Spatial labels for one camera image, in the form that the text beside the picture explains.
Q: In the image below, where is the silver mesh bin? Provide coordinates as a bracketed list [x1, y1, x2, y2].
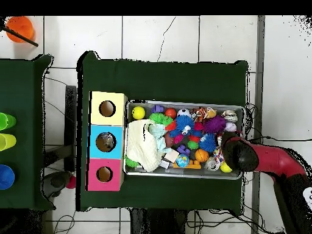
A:
[122, 99, 246, 180]

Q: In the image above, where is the purple bumpy soft toy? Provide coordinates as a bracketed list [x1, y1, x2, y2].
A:
[203, 115, 227, 134]

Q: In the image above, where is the black tripod leg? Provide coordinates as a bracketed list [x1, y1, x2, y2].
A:
[0, 24, 39, 48]

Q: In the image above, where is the green stringy puffer ball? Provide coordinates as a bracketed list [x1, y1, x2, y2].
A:
[149, 112, 173, 126]

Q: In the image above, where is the wooden box with three holes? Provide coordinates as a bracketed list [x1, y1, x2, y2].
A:
[85, 90, 129, 192]

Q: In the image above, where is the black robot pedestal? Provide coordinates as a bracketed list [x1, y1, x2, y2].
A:
[130, 208, 188, 234]

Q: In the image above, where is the cream knitted cloth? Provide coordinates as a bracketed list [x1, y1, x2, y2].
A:
[126, 119, 166, 172]

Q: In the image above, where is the yellow plastic cup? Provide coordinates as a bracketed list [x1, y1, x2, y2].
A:
[0, 133, 17, 152]

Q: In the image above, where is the black cable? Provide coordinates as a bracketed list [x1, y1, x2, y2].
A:
[248, 135, 312, 144]
[52, 210, 76, 234]

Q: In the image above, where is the orange plastic cup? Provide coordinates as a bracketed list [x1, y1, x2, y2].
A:
[5, 15, 35, 43]

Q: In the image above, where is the orange toy basketball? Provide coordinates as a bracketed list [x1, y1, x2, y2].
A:
[194, 149, 210, 163]

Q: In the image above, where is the green plastic cup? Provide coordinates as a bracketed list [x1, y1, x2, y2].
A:
[0, 112, 17, 131]

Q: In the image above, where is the black stand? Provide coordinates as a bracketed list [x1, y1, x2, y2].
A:
[43, 85, 77, 172]

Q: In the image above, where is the yellow smiley ball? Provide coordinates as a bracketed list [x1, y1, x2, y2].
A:
[131, 106, 146, 121]

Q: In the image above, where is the blue globe ball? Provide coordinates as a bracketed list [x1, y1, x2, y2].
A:
[175, 154, 190, 168]

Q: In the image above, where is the dark green table cloth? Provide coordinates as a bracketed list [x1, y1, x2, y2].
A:
[0, 54, 55, 211]
[76, 51, 249, 212]

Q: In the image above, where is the red round knob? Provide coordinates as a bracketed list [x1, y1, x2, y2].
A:
[65, 175, 77, 190]

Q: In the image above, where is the mint knitted cloth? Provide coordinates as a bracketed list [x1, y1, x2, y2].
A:
[148, 122, 172, 154]

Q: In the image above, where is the blue plastic cup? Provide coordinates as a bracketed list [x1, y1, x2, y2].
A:
[0, 164, 16, 190]

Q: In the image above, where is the blue spiky ball with eyes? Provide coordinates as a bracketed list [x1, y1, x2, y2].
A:
[169, 115, 196, 138]

